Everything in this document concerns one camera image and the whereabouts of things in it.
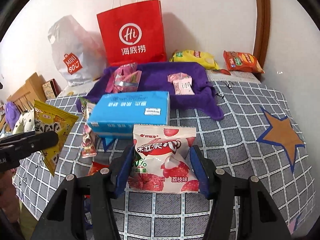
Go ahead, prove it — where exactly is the yellow black-lettered snack bag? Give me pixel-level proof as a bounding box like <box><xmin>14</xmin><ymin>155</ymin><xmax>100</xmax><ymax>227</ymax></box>
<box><xmin>34</xmin><ymin>100</ymin><xmax>78</xmax><ymax>176</ymax></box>

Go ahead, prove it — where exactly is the red gold-lettered snack packet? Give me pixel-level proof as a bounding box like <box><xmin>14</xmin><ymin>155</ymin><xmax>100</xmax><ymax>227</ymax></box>
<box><xmin>87</xmin><ymin>161</ymin><xmax>109</xmax><ymax>176</ymax></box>

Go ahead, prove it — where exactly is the pink red stick snack packet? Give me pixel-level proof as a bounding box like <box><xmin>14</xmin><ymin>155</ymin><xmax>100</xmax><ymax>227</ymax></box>
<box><xmin>81</xmin><ymin>123</ymin><xmax>97</xmax><ymax>158</ymax></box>

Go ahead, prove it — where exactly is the white strawberry jelly snack bag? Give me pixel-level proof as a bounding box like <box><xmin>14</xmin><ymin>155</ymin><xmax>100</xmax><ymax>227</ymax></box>
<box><xmin>127</xmin><ymin>125</ymin><xmax>199</xmax><ymax>194</ymax></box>

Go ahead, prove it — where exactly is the pink nougat snack packet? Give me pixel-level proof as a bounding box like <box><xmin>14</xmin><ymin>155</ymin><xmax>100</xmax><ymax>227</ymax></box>
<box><xmin>172</xmin><ymin>77</ymin><xmax>194</xmax><ymax>95</ymax></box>

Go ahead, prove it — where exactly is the person's hand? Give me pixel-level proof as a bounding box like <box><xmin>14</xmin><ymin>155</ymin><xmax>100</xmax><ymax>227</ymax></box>
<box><xmin>0</xmin><ymin>170</ymin><xmax>20</xmax><ymax>223</ymax></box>

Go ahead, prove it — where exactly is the purple plush toy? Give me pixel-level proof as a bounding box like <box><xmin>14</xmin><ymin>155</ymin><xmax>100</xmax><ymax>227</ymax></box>
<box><xmin>5</xmin><ymin>101</ymin><xmax>21</xmax><ymax>130</ymax></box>

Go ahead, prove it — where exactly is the wooden chair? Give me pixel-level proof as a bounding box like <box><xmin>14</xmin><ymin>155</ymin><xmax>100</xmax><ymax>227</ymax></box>
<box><xmin>7</xmin><ymin>73</ymin><xmax>47</xmax><ymax>112</ymax></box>

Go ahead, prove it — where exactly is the patterned small box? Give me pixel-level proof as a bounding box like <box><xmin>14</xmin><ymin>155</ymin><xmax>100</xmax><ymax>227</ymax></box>
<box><xmin>42</xmin><ymin>79</ymin><xmax>61</xmax><ymax>100</ymax></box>

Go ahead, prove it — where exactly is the grey checkered bed sheet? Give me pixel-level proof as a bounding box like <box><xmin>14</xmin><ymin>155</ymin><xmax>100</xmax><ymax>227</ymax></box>
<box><xmin>14</xmin><ymin>81</ymin><xmax>316</xmax><ymax>239</ymax></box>

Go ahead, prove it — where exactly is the green snack packet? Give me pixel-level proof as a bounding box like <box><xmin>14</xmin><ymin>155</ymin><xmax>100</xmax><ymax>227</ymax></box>
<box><xmin>80</xmin><ymin>97</ymin><xmax>96</xmax><ymax>120</ymax></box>

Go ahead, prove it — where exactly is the blue tissue pack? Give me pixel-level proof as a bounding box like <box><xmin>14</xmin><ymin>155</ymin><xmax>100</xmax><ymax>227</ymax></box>
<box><xmin>87</xmin><ymin>91</ymin><xmax>170</xmax><ymax>139</ymax></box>

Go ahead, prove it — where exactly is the white Miniso plastic bag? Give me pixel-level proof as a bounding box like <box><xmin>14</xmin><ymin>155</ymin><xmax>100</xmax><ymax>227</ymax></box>
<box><xmin>48</xmin><ymin>15</ymin><xmax>107</xmax><ymax>86</ymax></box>

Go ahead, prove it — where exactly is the magenta snack bag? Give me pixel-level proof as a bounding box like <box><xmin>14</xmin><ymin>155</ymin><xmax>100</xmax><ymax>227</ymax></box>
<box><xmin>105</xmin><ymin>62</ymin><xmax>142</xmax><ymax>93</ymax></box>

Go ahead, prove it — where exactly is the purple towel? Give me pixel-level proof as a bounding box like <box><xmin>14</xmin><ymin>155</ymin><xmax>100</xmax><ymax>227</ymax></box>
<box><xmin>75</xmin><ymin>61</ymin><xmax>225</xmax><ymax>121</ymax></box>

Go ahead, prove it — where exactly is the orange potato chips bag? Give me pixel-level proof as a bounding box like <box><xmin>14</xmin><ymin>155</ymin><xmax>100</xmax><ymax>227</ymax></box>
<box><xmin>223</xmin><ymin>51</ymin><xmax>265</xmax><ymax>74</ymax></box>

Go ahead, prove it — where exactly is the small pink candy packet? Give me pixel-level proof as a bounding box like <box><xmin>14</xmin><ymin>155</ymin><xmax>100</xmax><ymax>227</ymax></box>
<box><xmin>168</xmin><ymin>72</ymin><xmax>190</xmax><ymax>83</ymax></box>

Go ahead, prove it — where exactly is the yellow potato chips bag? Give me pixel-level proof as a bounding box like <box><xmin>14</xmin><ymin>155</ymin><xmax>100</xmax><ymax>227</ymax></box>
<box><xmin>169</xmin><ymin>50</ymin><xmax>220</xmax><ymax>70</ymax></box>

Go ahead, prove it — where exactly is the red paper shopping bag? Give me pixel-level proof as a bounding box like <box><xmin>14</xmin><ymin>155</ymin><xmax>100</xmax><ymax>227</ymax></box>
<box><xmin>97</xmin><ymin>0</ymin><xmax>167</xmax><ymax>66</ymax></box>

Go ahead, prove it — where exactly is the brown wooden door frame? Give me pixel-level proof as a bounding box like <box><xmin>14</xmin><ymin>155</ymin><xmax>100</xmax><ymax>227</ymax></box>
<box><xmin>253</xmin><ymin>0</ymin><xmax>271</xmax><ymax>68</ymax></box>

